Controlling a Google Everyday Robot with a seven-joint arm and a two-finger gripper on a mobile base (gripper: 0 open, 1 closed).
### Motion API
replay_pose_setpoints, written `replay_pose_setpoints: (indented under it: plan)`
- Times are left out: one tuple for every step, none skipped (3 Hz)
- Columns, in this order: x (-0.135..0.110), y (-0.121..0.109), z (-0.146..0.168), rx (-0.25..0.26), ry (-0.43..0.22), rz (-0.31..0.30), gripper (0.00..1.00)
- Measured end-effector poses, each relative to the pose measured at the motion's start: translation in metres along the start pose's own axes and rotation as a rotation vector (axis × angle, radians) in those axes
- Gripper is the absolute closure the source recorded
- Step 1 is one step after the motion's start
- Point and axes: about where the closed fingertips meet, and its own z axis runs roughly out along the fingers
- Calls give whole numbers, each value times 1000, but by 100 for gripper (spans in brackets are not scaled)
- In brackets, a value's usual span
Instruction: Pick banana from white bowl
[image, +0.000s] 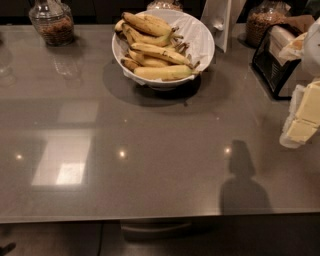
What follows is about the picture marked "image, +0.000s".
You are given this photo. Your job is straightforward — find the white paper bowl liner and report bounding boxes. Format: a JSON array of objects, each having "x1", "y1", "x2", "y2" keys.
[{"x1": 114, "y1": 13, "x2": 214, "y2": 84}]

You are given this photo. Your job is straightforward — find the glass jar with cereal right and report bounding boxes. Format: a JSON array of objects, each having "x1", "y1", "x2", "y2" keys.
[{"x1": 246, "y1": 0, "x2": 289, "y2": 48}]

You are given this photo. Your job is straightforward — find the black wire basket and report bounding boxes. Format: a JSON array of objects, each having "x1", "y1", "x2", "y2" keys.
[{"x1": 252, "y1": 24, "x2": 300, "y2": 100}]

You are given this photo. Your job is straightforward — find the glass jar with granola left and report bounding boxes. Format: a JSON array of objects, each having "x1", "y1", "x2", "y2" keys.
[{"x1": 29, "y1": 0, "x2": 74, "y2": 46}]

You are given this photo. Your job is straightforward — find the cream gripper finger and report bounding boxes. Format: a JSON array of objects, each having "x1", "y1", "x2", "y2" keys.
[{"x1": 279, "y1": 119, "x2": 317, "y2": 149}]

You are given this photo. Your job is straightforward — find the white bowl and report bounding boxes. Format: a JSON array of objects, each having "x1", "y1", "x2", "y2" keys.
[{"x1": 111, "y1": 8, "x2": 216, "y2": 92}]

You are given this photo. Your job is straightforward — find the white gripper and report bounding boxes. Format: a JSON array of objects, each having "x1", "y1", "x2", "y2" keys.
[{"x1": 289, "y1": 18, "x2": 320, "y2": 126}]

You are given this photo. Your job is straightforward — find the small left yellow banana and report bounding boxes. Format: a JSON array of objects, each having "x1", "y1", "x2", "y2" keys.
[{"x1": 121, "y1": 57, "x2": 139, "y2": 72}]

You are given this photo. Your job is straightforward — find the glass jar back centre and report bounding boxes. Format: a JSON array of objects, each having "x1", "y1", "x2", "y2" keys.
[{"x1": 147, "y1": 0, "x2": 183, "y2": 11}]

